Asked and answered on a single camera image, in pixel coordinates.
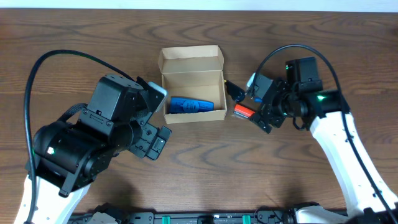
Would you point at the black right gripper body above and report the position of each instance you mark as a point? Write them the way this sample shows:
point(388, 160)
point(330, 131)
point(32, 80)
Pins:
point(265, 104)

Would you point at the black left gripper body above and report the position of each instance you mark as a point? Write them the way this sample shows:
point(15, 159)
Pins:
point(149, 137)

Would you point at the orange stapler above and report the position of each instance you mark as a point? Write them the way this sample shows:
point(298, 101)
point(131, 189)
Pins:
point(242, 111)

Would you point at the blue plastic eraser holder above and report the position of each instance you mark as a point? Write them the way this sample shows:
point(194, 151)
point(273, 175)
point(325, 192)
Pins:
point(186, 105)

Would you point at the brown cardboard box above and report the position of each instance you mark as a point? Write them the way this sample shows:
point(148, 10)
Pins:
point(195, 73)

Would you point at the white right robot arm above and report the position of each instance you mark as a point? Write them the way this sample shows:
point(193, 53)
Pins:
point(327, 116)

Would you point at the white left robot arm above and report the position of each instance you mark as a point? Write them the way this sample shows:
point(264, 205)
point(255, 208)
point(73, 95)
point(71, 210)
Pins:
point(70, 152)

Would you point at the black correction tape dispenser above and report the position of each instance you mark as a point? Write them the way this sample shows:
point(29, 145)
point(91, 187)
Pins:
point(236, 93)

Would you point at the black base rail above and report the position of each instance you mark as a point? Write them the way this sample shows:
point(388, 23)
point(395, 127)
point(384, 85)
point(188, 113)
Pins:
point(217, 217)

